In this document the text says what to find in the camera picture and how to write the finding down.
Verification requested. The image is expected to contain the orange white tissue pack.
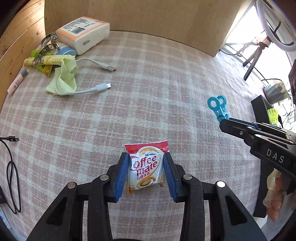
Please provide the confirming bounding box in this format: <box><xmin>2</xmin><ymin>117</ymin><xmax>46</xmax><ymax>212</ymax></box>
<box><xmin>55</xmin><ymin>16</ymin><xmax>110</xmax><ymax>55</ymax></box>

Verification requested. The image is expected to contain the large upright wooden board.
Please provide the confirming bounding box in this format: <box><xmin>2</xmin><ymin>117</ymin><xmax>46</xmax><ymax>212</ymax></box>
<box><xmin>44</xmin><ymin>0</ymin><xmax>245</xmax><ymax>57</ymax></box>

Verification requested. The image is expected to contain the green yellow snack packet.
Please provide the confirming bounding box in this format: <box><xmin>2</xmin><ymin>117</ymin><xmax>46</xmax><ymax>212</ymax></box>
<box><xmin>30</xmin><ymin>49</ymin><xmax>56</xmax><ymax>77</ymax></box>

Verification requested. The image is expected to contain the black power cable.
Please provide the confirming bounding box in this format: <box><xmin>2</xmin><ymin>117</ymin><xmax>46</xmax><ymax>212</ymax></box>
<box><xmin>221</xmin><ymin>42</ymin><xmax>251</xmax><ymax>57</ymax></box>

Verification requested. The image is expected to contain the person's right hand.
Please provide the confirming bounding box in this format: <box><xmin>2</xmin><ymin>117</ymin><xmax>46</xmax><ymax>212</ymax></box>
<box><xmin>264</xmin><ymin>169</ymin><xmax>289</xmax><ymax>222</ymax></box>

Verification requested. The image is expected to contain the light blue round container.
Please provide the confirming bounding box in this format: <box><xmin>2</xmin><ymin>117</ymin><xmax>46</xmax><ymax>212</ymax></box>
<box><xmin>54</xmin><ymin>43</ymin><xmax>77</xmax><ymax>56</ymax></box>

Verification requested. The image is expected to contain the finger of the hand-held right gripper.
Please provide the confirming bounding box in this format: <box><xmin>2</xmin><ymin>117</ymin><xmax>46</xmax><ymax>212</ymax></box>
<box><xmin>228</xmin><ymin>117</ymin><xmax>262</xmax><ymax>130</ymax></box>
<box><xmin>219</xmin><ymin>119</ymin><xmax>256</xmax><ymax>144</ymax></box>

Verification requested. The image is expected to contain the slatted wooden panel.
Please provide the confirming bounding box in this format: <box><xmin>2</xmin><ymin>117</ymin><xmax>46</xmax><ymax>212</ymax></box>
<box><xmin>0</xmin><ymin>0</ymin><xmax>45</xmax><ymax>112</ymax></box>

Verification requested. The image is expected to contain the red white creamer packet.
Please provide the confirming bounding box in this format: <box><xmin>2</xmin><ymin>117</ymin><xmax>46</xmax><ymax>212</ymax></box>
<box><xmin>124</xmin><ymin>140</ymin><xmax>169</xmax><ymax>194</ymax></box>

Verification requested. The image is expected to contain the pink white tube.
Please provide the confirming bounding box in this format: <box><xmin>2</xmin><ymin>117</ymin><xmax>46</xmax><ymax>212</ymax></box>
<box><xmin>7</xmin><ymin>69</ymin><xmax>29</xmax><ymax>95</ymax></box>

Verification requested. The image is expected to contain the black USB cable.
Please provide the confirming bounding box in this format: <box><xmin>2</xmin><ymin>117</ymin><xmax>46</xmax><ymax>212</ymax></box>
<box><xmin>0</xmin><ymin>136</ymin><xmax>22</xmax><ymax>214</ymax></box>

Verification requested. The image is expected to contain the black tripod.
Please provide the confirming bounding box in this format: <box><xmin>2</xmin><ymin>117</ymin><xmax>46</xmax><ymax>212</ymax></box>
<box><xmin>243</xmin><ymin>37</ymin><xmax>271</xmax><ymax>81</ymax></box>

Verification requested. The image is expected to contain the white USB cable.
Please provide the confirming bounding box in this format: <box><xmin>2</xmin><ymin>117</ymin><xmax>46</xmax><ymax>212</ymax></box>
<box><xmin>52</xmin><ymin>58</ymin><xmax>117</xmax><ymax>95</ymax></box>

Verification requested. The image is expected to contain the yellow shuttlecock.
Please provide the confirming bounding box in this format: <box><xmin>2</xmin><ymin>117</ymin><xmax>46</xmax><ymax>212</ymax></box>
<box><xmin>267</xmin><ymin>107</ymin><xmax>279</xmax><ymax>124</ymax></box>

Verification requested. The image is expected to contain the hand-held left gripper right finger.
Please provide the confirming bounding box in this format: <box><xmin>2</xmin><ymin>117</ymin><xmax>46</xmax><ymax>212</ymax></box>
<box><xmin>162</xmin><ymin>152</ymin><xmax>266</xmax><ymax>241</ymax></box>

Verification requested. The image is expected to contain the yellow stick packet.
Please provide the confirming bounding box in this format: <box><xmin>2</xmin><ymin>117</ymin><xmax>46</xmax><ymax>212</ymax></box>
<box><xmin>23</xmin><ymin>55</ymin><xmax>64</xmax><ymax>67</ymax></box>

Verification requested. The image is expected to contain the light blue ringed clothespin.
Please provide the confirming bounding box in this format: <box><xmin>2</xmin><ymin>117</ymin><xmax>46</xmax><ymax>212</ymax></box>
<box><xmin>207</xmin><ymin>95</ymin><xmax>232</xmax><ymax>122</ymax></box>

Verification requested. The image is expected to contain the yellow green cloth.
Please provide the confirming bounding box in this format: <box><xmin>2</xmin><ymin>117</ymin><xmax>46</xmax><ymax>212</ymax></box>
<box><xmin>46</xmin><ymin>55</ymin><xmax>79</xmax><ymax>96</ymax></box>

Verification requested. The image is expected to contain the white window frame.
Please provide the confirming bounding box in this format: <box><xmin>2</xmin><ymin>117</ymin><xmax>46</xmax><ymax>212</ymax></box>
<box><xmin>222</xmin><ymin>0</ymin><xmax>296</xmax><ymax>77</ymax></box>

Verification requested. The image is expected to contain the black storage box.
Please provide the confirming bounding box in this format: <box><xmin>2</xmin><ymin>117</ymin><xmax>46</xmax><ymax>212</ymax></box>
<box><xmin>251</xmin><ymin>95</ymin><xmax>285</xmax><ymax>127</ymax></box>

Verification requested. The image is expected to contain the silver metal clip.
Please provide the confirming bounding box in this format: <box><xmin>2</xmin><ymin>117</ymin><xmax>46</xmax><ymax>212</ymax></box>
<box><xmin>33</xmin><ymin>33</ymin><xmax>61</xmax><ymax>68</ymax></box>

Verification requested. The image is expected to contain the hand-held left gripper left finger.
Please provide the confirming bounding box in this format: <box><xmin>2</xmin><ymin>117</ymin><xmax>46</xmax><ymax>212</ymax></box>
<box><xmin>26</xmin><ymin>152</ymin><xmax>129</xmax><ymax>241</ymax></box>

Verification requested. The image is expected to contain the white ring light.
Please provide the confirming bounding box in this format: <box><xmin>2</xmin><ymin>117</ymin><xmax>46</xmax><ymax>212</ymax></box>
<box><xmin>255</xmin><ymin>0</ymin><xmax>296</xmax><ymax>52</ymax></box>

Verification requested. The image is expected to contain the plaid cloth desktop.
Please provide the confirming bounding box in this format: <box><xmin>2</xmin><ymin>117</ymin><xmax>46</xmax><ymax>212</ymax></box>
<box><xmin>0</xmin><ymin>30</ymin><xmax>278</xmax><ymax>241</ymax></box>

